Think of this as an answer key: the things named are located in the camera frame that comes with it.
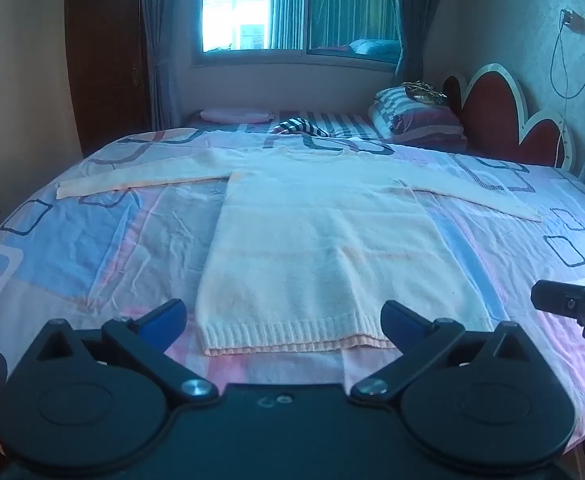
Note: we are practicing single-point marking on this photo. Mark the grey curtain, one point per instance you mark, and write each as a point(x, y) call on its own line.
point(165, 35)
point(415, 25)

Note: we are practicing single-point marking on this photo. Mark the red scalloped headboard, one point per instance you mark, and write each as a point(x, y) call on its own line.
point(492, 115)

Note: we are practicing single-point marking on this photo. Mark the maroon striped mattress sheet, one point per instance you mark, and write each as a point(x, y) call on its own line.
point(347, 122)

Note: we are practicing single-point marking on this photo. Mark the wall socket with charger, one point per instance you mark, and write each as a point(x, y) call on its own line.
point(571, 19)

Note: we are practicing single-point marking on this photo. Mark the striped folded clothes pile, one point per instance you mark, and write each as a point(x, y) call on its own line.
point(300, 126)

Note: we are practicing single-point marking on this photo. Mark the cream knit sweater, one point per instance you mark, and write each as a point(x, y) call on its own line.
point(322, 250)

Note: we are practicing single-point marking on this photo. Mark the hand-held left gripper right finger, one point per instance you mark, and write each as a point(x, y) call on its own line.
point(402, 321)

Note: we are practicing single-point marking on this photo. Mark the pink flat cushion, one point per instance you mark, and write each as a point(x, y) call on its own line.
point(235, 115)

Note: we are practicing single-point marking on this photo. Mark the striped pillow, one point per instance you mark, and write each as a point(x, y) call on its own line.
point(422, 122)

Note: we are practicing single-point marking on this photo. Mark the dark wooden wardrobe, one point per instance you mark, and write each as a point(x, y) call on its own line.
point(102, 60)

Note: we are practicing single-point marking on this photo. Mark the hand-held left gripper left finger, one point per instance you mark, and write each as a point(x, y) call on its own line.
point(165, 319)

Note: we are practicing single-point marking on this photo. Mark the sliding glass window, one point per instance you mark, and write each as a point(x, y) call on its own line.
point(342, 5)

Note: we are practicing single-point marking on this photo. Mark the gold patterned object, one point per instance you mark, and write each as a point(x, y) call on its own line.
point(425, 92)

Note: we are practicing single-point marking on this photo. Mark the pastel patterned bed sheet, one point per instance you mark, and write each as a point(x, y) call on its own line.
point(97, 260)

